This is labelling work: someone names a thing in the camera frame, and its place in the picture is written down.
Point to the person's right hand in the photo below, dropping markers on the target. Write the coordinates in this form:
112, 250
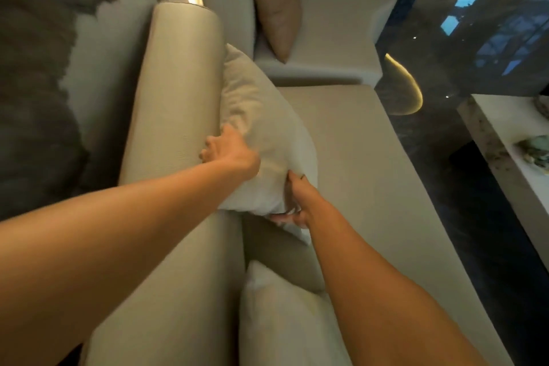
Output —
302, 198

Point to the person's left hand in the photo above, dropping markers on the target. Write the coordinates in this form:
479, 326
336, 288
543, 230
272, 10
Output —
231, 151

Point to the person's right thumb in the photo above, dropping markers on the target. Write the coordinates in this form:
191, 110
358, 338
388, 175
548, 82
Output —
294, 185

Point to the person's left fingers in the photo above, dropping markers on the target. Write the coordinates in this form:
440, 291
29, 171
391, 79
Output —
206, 151

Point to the cream throw pillow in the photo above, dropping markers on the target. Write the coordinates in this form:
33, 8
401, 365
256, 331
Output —
287, 318
266, 138

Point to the person's right forearm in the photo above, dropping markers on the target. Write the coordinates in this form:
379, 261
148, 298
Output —
381, 293

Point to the person's left forearm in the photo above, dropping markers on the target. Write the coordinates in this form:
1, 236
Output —
107, 258

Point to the beige sofa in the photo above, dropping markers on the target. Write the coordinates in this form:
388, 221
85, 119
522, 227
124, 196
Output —
334, 190

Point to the beige sofa section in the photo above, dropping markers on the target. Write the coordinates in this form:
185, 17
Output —
334, 27

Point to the tan throw pillow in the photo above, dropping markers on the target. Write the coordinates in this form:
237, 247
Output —
278, 1

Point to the white marble coffee table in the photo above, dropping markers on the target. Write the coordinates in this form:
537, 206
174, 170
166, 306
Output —
510, 151

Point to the green decorative ornament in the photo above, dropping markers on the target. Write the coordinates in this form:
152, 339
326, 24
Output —
535, 151

